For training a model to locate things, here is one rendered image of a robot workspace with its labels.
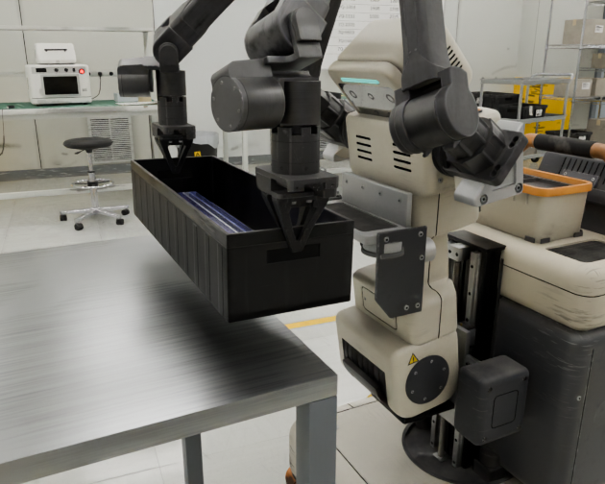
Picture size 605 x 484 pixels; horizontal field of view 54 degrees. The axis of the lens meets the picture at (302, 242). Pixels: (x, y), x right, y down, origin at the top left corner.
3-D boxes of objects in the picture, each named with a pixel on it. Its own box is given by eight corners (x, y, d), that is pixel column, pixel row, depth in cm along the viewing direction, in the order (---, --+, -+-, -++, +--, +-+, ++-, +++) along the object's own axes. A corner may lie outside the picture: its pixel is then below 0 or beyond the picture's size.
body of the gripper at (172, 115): (163, 136, 113) (161, 97, 111) (151, 131, 122) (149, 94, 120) (196, 135, 116) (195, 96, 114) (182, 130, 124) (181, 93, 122)
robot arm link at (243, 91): (315, 6, 65) (268, 36, 72) (229, -3, 57) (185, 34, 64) (340, 112, 65) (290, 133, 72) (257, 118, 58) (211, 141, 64)
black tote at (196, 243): (350, 302, 79) (354, 220, 75) (228, 324, 71) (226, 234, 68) (215, 206, 127) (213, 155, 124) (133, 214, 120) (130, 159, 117)
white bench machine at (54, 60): (29, 103, 472) (20, 43, 458) (85, 101, 492) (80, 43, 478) (32, 107, 441) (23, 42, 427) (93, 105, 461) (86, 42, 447)
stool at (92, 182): (42, 226, 423) (31, 142, 405) (91, 209, 467) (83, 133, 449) (100, 233, 404) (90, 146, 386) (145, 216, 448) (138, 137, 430)
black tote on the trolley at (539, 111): (522, 121, 565) (524, 107, 561) (496, 118, 588) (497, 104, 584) (546, 119, 587) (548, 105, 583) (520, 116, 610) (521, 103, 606)
